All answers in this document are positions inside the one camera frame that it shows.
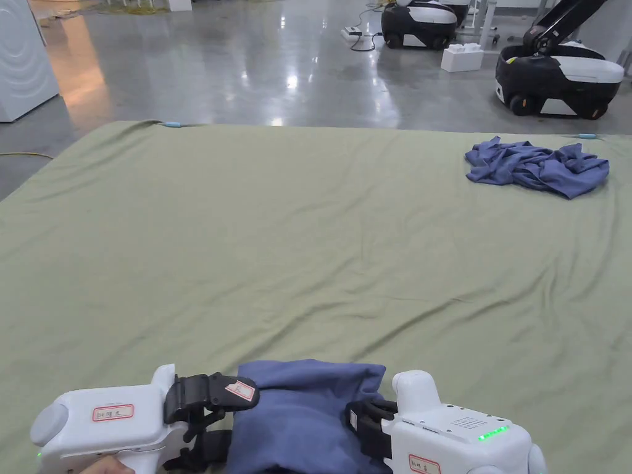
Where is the bunched blue garment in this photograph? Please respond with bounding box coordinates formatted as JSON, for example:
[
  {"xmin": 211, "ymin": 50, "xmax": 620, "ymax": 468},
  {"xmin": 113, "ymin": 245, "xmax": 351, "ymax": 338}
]
[{"xmin": 464, "ymin": 138, "xmax": 610, "ymax": 201}]

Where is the blue garment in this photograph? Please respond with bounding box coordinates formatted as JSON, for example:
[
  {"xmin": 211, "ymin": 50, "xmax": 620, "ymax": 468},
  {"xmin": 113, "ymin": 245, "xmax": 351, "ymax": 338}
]
[
  {"xmin": 224, "ymin": 359, "xmax": 388, "ymax": 474},
  {"xmin": 464, "ymin": 138, "xmax": 610, "ymax": 201}
]

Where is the person's left hand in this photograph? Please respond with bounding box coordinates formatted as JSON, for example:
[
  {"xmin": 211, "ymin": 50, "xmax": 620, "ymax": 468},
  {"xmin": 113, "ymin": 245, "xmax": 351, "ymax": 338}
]
[{"xmin": 85, "ymin": 455, "xmax": 135, "ymax": 474}]

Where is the white washing machine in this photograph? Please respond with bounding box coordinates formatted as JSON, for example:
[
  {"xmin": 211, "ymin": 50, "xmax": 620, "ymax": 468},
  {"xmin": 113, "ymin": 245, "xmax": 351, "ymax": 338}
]
[{"xmin": 0, "ymin": 0, "xmax": 61, "ymax": 123}]

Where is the black cable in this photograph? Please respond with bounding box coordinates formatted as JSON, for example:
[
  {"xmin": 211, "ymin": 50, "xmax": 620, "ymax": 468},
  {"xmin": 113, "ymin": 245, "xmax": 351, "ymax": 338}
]
[{"xmin": 349, "ymin": 0, "xmax": 391, "ymax": 52}]

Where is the white foam box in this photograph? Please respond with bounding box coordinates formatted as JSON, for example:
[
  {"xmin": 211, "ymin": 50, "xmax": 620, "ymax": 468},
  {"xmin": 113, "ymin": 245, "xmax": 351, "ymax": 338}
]
[{"xmin": 440, "ymin": 43, "xmax": 484, "ymax": 74}]

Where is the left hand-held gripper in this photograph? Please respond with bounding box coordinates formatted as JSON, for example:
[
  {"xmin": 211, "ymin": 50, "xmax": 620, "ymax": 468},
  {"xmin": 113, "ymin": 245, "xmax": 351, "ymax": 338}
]
[{"xmin": 29, "ymin": 364, "xmax": 260, "ymax": 474}]

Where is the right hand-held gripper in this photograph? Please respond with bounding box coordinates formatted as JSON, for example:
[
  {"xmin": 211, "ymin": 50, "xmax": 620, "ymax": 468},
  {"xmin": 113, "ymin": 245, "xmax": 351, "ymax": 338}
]
[{"xmin": 345, "ymin": 370, "xmax": 548, "ymax": 474}]

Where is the black and white wheeled robot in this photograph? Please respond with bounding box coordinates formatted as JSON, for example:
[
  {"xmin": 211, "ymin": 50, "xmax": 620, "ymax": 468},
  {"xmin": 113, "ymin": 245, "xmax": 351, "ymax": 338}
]
[
  {"xmin": 495, "ymin": 0, "xmax": 626, "ymax": 121},
  {"xmin": 381, "ymin": 0, "xmax": 459, "ymax": 51}
]

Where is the bed with pale green sheet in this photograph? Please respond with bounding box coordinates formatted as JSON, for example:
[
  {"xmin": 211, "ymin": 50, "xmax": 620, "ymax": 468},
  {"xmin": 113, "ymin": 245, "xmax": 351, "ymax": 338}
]
[{"xmin": 0, "ymin": 120, "xmax": 632, "ymax": 474}]

